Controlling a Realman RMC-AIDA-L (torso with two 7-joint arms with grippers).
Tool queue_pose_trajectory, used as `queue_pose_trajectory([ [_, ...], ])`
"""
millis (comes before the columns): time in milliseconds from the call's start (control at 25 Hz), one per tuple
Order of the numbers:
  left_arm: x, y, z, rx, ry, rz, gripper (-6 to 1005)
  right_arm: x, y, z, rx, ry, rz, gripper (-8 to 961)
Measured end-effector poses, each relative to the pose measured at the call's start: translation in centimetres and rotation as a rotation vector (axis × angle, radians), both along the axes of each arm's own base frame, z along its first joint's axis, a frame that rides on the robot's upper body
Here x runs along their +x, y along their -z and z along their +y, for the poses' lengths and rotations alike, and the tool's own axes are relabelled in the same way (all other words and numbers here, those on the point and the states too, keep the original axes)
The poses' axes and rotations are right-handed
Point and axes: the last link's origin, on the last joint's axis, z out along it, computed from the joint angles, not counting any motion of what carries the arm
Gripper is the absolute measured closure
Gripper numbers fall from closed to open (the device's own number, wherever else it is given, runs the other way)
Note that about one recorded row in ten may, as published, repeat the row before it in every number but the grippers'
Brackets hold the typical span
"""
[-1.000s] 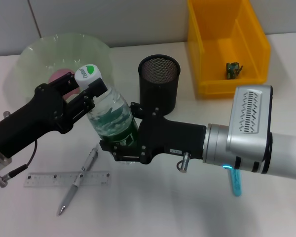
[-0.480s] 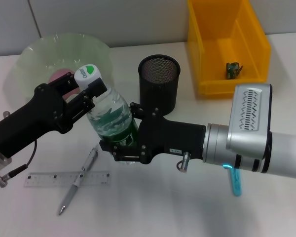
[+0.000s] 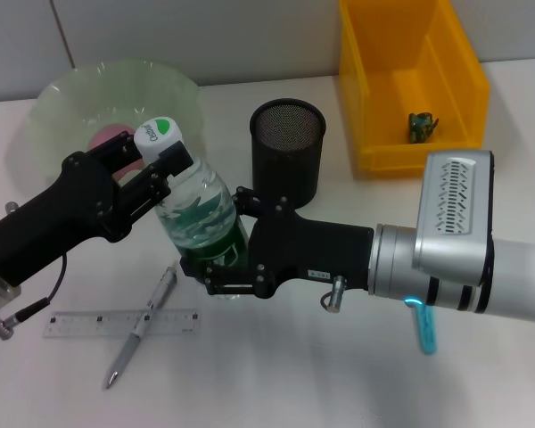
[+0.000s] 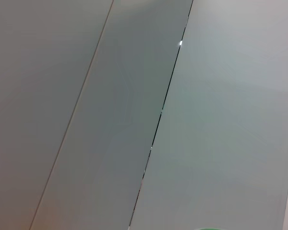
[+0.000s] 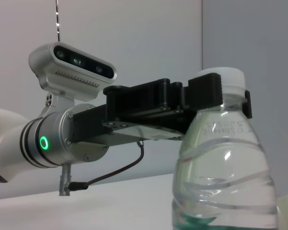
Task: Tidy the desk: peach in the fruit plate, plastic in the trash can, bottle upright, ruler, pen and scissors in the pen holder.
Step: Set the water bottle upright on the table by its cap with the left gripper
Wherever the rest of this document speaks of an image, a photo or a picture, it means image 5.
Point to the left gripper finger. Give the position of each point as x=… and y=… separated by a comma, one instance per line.
x=248, y=105
x=206, y=91

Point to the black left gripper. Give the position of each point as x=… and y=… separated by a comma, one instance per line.
x=91, y=127

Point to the clear bottle green label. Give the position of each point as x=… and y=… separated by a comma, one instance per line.
x=225, y=167

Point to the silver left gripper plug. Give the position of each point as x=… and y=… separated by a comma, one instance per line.
x=64, y=179

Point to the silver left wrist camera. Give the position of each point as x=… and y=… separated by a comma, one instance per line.
x=69, y=69

